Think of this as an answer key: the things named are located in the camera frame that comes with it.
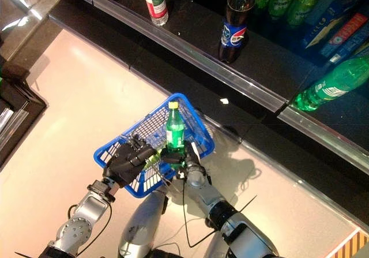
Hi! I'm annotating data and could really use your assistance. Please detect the green Sprite bottle yellow cap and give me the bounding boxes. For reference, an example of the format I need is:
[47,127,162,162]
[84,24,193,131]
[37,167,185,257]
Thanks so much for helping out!
[165,101,187,155]
[289,56,369,113]

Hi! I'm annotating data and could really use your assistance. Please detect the black low shelf unit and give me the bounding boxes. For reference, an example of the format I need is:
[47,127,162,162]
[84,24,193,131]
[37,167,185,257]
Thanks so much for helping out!
[0,61,47,171]

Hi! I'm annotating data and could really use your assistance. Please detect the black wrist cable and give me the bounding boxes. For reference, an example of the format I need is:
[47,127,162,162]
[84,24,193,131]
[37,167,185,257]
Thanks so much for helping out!
[182,180,216,249]

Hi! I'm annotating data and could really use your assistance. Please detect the small water bottle red cap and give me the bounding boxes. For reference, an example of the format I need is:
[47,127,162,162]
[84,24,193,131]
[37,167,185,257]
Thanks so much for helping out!
[139,0,170,27]

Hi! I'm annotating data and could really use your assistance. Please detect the yellow black hazard tape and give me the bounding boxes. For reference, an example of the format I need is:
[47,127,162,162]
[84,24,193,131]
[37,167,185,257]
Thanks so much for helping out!
[336,228,369,258]

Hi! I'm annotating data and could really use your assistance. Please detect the silver robot left leg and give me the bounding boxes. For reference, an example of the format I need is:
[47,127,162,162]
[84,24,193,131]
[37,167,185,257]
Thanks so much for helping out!
[117,188,169,258]

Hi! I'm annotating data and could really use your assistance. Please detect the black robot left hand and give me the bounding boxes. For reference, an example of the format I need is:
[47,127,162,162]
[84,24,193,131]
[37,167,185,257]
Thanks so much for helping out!
[103,134,159,188]

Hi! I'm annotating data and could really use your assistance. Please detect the blue and red carton box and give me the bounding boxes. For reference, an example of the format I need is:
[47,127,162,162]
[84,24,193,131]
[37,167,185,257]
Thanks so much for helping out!
[318,12,369,58]

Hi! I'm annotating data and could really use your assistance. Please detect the Pepsi bottle blue cap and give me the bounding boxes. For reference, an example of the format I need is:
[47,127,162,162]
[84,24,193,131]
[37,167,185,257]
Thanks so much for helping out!
[217,0,257,65]

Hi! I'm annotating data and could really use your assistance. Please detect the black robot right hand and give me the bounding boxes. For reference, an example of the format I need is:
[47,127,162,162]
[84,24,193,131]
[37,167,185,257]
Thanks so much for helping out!
[159,140,204,180]

